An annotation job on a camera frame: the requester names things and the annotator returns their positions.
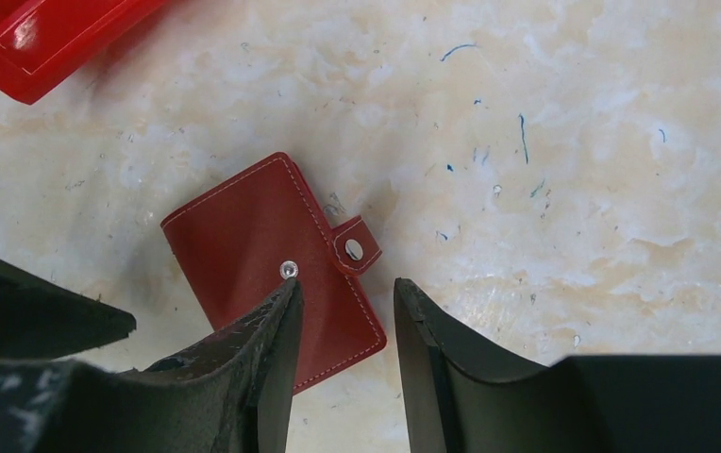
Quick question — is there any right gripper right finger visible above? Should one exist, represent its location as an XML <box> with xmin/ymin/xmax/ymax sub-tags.
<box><xmin>394</xmin><ymin>277</ymin><xmax>579</xmax><ymax>452</ymax></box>

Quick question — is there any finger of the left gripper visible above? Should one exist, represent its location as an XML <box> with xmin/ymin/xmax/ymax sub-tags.
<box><xmin>0</xmin><ymin>260</ymin><xmax>137</xmax><ymax>360</ymax></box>

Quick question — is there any red leather card holder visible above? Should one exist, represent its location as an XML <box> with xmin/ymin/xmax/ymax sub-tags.
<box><xmin>160</xmin><ymin>153</ymin><xmax>387</xmax><ymax>392</ymax></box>

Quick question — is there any red plastic bin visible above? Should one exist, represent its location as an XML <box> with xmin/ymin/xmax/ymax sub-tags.
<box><xmin>0</xmin><ymin>0</ymin><xmax>164</xmax><ymax>105</ymax></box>

